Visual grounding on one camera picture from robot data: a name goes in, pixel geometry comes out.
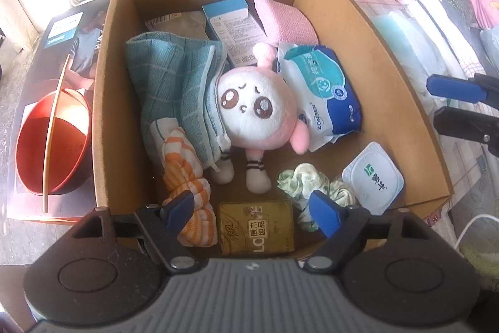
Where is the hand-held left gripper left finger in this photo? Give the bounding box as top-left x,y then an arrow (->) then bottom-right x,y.
72,190 -> 197,273

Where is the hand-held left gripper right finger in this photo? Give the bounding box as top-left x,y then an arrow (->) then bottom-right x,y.
303,190 -> 429,273

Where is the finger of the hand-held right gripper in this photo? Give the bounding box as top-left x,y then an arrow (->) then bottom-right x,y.
434,106 -> 499,155
426,72 -> 499,104

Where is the green white scrunchie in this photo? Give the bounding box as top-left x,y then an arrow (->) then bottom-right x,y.
278,163 -> 357,232

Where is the orange striped towel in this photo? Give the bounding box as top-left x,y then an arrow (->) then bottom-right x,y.
150,118 -> 217,248

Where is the white carton with red can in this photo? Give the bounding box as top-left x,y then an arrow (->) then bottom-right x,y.
342,142 -> 405,214

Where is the gold box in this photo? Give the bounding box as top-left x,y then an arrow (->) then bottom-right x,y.
217,199 -> 296,255

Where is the brown cardboard box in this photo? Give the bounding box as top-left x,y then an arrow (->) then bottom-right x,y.
92,0 -> 455,250

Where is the blue white wipes pack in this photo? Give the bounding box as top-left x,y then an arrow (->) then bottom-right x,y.
275,42 -> 361,152

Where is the pink white plush doll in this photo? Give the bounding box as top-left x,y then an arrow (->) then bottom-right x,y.
212,42 -> 312,195

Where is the teal checked towel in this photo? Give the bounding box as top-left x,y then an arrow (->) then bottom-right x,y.
125,32 -> 230,166

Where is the pink sponge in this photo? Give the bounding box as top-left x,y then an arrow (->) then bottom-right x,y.
253,0 -> 319,47

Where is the blue white carton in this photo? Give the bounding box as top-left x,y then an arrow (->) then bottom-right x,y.
202,0 -> 270,67

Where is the white stitched quilt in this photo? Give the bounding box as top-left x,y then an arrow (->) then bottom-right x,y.
356,0 -> 499,80

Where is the light blue pillow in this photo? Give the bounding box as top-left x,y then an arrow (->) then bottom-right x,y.
479,29 -> 499,57

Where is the translucent printed plastic bag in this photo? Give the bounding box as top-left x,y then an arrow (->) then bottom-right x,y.
370,11 -> 468,111

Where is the pink pillow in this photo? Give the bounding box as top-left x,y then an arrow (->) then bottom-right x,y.
466,0 -> 499,29

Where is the red bowl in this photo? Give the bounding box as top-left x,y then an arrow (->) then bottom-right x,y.
16,89 -> 93,195

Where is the wooden stick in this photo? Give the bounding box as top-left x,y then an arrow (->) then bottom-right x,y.
43,53 -> 73,213

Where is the brown paper package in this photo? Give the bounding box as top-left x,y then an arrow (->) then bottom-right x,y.
144,11 -> 211,42

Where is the dark appliance carton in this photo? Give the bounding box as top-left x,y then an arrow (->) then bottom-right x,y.
16,0 -> 114,220

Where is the thin white cable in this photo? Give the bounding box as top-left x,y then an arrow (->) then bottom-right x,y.
454,214 -> 499,252

